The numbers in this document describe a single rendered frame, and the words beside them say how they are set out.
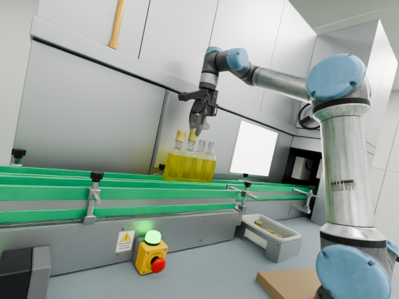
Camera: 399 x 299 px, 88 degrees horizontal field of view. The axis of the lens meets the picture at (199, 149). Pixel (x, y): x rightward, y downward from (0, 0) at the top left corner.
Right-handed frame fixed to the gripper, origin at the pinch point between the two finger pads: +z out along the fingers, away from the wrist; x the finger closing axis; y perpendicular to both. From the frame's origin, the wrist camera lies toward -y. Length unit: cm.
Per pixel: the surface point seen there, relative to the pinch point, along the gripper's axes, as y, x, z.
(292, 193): 88, -5, 25
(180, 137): -6.8, -1.3, 3.3
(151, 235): -21.9, -19.8, 31.5
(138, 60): -23.4, 12.9, -22.8
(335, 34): 107, 0, -93
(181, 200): -8.8, -13.2, 23.9
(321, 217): 107, -19, 37
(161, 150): -6.5, 12.0, 10.5
